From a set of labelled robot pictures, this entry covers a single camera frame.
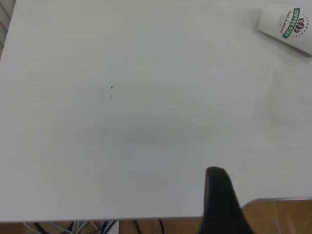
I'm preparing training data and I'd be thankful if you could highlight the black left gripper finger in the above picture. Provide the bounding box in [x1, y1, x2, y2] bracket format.
[198, 166, 254, 234]

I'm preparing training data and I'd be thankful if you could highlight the white paper coffee cup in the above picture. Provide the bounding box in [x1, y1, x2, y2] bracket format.
[253, 4, 312, 57]

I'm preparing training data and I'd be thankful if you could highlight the grey slatted fixture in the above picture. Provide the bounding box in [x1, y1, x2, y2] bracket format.
[0, 0, 17, 60]

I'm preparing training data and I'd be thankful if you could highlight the white cable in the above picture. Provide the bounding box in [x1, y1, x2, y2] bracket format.
[23, 220, 98, 234]

